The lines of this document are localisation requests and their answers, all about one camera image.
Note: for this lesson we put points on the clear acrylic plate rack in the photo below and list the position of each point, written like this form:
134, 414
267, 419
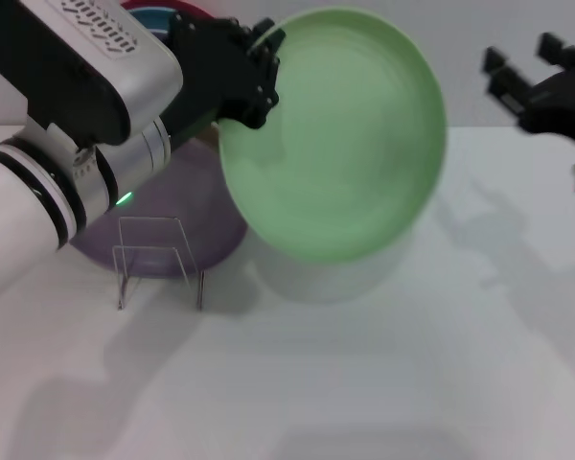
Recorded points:
153, 232

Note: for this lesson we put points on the dark teal plate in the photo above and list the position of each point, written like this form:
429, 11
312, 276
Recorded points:
153, 19

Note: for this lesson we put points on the light green plate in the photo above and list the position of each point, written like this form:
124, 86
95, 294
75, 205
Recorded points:
340, 144

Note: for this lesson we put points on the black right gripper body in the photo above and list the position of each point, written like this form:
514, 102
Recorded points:
560, 105

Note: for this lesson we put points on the purple plate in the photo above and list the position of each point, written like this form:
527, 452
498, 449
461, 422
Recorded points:
196, 215

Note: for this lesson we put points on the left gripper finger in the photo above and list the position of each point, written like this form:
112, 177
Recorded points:
259, 91
266, 43

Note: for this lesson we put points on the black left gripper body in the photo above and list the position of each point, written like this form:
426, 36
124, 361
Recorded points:
206, 72

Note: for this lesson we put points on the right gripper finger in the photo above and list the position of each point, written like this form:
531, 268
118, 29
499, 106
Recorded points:
553, 50
508, 81

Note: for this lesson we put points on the red plate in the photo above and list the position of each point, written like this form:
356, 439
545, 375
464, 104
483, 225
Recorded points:
172, 5

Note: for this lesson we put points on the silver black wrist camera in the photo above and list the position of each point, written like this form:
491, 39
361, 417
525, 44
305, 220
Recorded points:
76, 72

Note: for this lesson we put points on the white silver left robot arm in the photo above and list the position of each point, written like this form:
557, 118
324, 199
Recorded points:
19, 206

